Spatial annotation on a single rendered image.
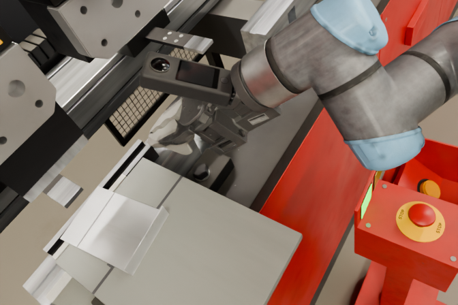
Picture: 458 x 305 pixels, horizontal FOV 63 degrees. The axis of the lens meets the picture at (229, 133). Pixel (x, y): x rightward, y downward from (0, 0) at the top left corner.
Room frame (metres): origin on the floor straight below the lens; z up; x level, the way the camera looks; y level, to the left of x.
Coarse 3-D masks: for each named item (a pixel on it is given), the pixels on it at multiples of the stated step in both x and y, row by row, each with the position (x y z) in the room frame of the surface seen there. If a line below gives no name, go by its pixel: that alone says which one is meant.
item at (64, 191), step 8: (56, 176) 0.41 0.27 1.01; (0, 184) 0.45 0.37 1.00; (48, 184) 0.40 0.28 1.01; (56, 184) 0.39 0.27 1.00; (64, 184) 0.39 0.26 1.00; (72, 184) 0.38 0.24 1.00; (0, 192) 0.44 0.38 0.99; (48, 192) 0.38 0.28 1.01; (56, 192) 0.38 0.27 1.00; (64, 192) 0.37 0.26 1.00; (72, 192) 0.37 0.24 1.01; (80, 192) 0.37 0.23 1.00; (56, 200) 0.36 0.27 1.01; (64, 200) 0.36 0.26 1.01; (72, 200) 0.36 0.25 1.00
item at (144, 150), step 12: (144, 144) 0.41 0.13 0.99; (132, 156) 0.40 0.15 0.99; (144, 156) 0.39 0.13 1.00; (156, 156) 0.40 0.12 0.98; (120, 168) 0.38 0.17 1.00; (132, 168) 0.37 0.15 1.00; (108, 180) 0.37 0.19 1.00; (84, 204) 0.34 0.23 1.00; (72, 216) 0.33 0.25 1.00; (60, 240) 0.30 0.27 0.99; (48, 252) 0.29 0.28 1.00
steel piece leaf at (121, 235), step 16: (112, 208) 0.31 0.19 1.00; (128, 208) 0.30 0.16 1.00; (144, 208) 0.29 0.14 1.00; (160, 208) 0.27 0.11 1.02; (96, 224) 0.30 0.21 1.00; (112, 224) 0.29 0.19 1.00; (128, 224) 0.28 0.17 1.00; (144, 224) 0.27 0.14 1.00; (160, 224) 0.26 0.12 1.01; (96, 240) 0.28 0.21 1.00; (112, 240) 0.27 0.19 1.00; (128, 240) 0.26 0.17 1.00; (144, 240) 0.24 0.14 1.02; (96, 256) 0.25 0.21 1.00; (112, 256) 0.24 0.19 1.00; (128, 256) 0.24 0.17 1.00; (128, 272) 0.21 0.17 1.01
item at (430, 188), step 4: (428, 180) 0.30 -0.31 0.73; (424, 184) 0.29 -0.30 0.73; (428, 184) 0.29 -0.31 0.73; (432, 184) 0.29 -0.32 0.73; (436, 184) 0.29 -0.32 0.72; (420, 188) 0.29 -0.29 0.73; (424, 188) 0.29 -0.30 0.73; (428, 188) 0.29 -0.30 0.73; (432, 188) 0.28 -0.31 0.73; (436, 188) 0.28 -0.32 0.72; (424, 192) 0.28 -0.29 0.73; (428, 192) 0.28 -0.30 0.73; (432, 192) 0.28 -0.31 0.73; (436, 192) 0.28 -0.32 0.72; (432, 196) 0.27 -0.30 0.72; (436, 196) 0.27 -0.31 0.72
